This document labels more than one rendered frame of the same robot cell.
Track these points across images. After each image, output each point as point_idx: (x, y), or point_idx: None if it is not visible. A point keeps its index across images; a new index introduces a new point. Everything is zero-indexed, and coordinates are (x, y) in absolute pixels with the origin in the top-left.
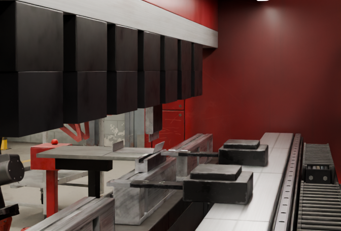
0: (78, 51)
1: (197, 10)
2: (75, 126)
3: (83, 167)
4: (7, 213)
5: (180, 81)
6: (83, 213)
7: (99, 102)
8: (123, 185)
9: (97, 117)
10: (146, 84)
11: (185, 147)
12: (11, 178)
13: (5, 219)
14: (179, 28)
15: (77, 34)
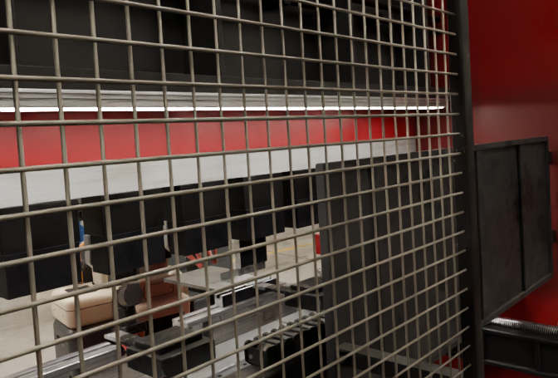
0: (5, 238)
1: (342, 132)
2: (196, 255)
3: (204, 292)
4: (137, 329)
5: (296, 211)
6: (55, 367)
7: (62, 272)
8: (112, 339)
9: (56, 286)
10: (189, 233)
11: None
12: (127, 303)
13: (135, 334)
14: (286, 161)
15: (2, 224)
